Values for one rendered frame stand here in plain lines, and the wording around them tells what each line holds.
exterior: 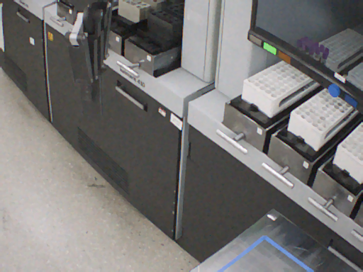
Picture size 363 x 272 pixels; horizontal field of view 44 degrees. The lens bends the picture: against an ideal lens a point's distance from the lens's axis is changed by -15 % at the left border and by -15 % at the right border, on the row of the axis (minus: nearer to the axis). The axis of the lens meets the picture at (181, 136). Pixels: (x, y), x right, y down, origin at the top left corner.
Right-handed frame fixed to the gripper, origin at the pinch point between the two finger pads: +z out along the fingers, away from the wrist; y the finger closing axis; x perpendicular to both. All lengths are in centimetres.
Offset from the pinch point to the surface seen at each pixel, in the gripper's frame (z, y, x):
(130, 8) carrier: 28, -83, -19
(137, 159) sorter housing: 77, -68, -12
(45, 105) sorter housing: 95, -109, -67
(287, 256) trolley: 32.6, -2.4, 34.2
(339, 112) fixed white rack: 28, -45, 45
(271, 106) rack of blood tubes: 30, -44, 27
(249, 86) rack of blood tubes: 28, -49, 21
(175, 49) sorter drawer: 35, -70, -1
